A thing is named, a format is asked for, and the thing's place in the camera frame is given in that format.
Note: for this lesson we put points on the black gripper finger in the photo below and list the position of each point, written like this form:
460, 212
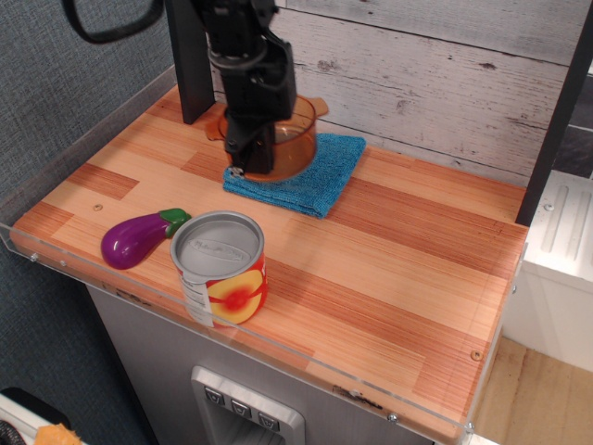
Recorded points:
250, 146

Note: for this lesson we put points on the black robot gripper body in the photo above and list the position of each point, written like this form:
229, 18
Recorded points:
255, 65

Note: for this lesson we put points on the orange transparent measuring cup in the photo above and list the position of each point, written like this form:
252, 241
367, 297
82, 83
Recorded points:
295, 131

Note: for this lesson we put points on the blue folded cloth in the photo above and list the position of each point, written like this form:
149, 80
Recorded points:
314, 191

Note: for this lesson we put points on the red peach can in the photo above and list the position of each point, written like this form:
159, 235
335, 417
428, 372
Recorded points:
222, 267

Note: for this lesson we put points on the purple toy eggplant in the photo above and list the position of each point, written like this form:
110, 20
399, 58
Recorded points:
127, 243

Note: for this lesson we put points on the grey cabinet front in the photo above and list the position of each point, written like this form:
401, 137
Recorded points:
160, 356

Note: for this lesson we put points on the silver dispenser panel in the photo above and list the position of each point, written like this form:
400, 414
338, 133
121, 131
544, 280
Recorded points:
245, 410

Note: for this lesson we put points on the clear acrylic edge guard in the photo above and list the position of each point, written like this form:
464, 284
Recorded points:
401, 323

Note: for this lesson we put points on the white ridged appliance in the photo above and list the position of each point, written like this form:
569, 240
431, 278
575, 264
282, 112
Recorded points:
550, 306

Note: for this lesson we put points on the dark vertical post left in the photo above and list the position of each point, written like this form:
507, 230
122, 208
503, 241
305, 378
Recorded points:
190, 52

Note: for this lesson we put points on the dark vertical post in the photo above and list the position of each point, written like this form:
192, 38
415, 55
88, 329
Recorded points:
571, 89
190, 52

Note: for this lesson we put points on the dark vertical post right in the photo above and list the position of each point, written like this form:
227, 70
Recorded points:
571, 89

